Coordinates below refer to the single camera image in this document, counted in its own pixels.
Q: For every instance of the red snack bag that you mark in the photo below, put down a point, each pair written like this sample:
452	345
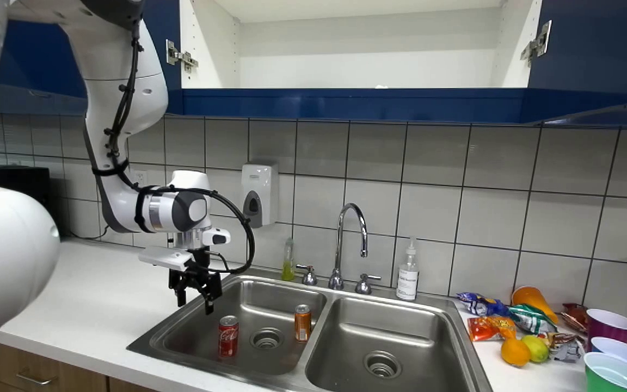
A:
482	327

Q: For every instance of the blue glossy cabinet door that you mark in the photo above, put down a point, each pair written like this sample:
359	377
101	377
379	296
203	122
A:
603	44
38	65

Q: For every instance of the green snack bag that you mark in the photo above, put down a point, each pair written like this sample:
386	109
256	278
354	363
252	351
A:
530	319

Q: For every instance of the wooden base cabinet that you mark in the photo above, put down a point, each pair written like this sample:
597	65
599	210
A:
45	373

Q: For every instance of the crumpled silver foil wrapper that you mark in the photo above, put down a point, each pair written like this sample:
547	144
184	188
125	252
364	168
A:
567	350

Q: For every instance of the orange squash toy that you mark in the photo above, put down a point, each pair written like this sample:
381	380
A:
532	298

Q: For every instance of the red soda can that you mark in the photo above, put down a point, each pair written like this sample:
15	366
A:
228	338

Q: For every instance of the clear pump soap bottle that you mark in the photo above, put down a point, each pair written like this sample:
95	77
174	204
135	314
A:
408	280

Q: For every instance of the orange soda can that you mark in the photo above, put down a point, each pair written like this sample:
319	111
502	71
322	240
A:
303	322

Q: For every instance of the green apple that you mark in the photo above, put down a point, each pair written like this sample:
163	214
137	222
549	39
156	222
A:
536	350

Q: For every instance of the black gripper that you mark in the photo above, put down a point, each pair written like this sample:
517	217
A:
196	265

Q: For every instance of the black countertop appliance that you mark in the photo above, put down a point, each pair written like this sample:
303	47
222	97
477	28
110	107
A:
38	192

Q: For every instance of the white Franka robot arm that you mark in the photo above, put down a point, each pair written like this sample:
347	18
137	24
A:
1	275

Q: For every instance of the green dish soap bottle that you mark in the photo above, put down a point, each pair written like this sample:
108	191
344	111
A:
288	266

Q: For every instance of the round orange fruit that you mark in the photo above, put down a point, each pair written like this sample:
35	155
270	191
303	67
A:
514	354

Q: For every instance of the white wall soap dispenser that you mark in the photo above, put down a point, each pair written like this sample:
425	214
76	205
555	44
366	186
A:
263	182

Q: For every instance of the metal cabinet hinge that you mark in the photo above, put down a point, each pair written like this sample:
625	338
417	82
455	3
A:
179	57
536	42

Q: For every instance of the blue snack bag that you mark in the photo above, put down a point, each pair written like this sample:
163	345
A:
477	302

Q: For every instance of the stainless steel double sink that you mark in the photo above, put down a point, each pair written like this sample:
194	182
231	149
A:
414	340

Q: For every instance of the open cabinet with white interior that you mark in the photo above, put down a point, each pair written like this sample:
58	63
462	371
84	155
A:
370	67

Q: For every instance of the chrome gooseneck faucet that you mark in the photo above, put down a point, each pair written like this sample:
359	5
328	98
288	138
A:
339	247

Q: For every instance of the purple plastic cup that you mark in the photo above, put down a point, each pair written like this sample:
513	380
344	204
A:
611	327

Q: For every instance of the green plastic cup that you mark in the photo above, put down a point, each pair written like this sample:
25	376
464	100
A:
611	373

